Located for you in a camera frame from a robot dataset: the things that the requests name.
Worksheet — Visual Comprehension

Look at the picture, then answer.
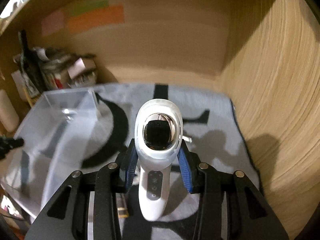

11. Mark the black gold cosmetic tube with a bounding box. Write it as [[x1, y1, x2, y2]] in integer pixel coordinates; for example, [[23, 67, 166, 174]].
[[116, 193, 129, 218]]

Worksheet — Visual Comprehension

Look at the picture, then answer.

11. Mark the green sticky note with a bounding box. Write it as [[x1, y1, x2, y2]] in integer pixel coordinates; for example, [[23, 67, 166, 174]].
[[68, 0, 109, 16]]

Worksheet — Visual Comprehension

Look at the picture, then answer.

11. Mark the beige mug with handle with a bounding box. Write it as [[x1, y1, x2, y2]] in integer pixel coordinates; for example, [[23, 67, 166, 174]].
[[0, 89, 20, 132]]

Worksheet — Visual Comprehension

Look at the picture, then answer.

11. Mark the pink sticky note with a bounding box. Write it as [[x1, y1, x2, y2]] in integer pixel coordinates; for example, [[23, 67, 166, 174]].
[[41, 10, 65, 36]]

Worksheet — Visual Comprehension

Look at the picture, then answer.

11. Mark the stack of books and papers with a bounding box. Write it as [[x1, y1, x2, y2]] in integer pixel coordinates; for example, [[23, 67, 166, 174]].
[[34, 47, 97, 90]]

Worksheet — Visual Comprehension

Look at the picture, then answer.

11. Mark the clear plastic storage bin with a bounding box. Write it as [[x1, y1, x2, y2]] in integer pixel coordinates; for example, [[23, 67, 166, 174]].
[[1, 88, 100, 219]]

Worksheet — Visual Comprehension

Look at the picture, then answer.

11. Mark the dark wine bottle elephant label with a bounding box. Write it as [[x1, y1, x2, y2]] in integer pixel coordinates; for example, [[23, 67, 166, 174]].
[[18, 30, 47, 98]]

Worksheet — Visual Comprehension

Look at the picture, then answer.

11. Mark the orange sticky note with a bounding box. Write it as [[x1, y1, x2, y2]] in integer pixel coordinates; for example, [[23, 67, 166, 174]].
[[66, 5, 125, 34]]

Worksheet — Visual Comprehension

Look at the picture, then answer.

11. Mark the grey black patterned mat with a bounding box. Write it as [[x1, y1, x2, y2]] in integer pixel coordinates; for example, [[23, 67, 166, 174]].
[[4, 82, 261, 240]]

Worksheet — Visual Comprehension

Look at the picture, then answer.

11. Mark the white small card box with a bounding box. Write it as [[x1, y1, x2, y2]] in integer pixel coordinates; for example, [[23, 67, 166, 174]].
[[67, 58, 96, 80]]

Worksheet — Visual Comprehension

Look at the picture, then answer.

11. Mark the white handheld massager device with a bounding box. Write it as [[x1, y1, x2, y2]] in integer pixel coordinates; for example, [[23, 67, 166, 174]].
[[134, 99, 183, 222]]

